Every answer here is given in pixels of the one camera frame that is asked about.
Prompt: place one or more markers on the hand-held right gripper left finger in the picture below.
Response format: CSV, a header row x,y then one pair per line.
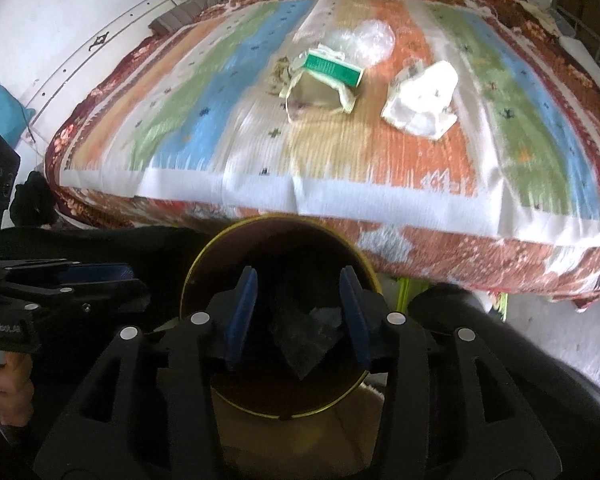
x,y
241,320

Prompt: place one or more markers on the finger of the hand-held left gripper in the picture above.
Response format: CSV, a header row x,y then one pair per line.
x,y
80,300
95,274

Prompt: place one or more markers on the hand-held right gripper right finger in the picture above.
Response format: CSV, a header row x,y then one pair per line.
x,y
356,320

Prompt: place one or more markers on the round dark bin gold rim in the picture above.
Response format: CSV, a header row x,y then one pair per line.
x,y
290,245

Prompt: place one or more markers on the disposable face mask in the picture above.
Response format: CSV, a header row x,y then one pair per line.
x,y
320,96

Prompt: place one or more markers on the small cardboard medicine box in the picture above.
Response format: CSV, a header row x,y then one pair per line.
x,y
330,67

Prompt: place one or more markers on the person's left hand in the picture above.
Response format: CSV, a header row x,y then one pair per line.
x,y
12,390

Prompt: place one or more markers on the dark cloth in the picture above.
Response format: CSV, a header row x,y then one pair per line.
x,y
32,200

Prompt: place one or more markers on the crumpled clear plastic wrapper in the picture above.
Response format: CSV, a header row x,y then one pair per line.
x,y
305,340

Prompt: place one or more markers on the turquoise cushion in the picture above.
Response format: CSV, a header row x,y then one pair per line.
x,y
0,110

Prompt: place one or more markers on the striped colourful bedspread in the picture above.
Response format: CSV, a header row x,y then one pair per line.
x,y
455,265

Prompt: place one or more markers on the person's black trousers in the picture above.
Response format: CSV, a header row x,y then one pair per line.
x,y
505,320

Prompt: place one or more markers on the striped colourful blanket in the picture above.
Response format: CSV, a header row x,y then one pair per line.
x,y
205,125

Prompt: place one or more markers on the white cabinet door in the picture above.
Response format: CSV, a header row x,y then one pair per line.
x,y
80,10

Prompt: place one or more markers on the large crumpled white paper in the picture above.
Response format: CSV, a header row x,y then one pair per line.
x,y
420,105

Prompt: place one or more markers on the small crumpled paper scrap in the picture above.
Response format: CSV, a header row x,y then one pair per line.
x,y
281,75

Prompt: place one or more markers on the grey folded cloth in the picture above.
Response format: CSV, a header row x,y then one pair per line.
x,y
180,15

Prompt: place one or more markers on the clear plastic bag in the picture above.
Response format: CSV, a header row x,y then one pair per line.
x,y
372,40

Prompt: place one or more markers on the white cloth on rack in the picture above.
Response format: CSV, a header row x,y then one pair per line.
x,y
580,49

